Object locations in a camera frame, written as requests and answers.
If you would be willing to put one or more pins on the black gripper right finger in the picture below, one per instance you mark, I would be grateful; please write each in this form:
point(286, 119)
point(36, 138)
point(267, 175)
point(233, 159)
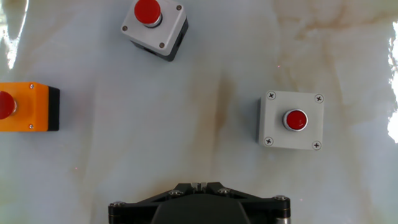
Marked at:
point(267, 211)

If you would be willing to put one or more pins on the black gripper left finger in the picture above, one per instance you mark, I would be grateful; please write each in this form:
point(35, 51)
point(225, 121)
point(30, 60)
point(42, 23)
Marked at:
point(133, 211)

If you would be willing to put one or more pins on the grey box flat red button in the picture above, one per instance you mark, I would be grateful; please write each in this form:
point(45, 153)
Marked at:
point(273, 121)

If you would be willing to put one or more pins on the marble pattern mat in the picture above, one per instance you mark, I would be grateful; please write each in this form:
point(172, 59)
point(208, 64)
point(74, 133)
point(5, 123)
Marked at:
point(186, 124)

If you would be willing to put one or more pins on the orange box red button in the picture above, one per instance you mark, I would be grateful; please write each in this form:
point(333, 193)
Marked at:
point(31, 105)

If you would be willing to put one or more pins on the grey box red mushroom button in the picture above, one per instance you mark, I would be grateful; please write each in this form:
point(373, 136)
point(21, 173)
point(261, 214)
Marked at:
point(168, 31)

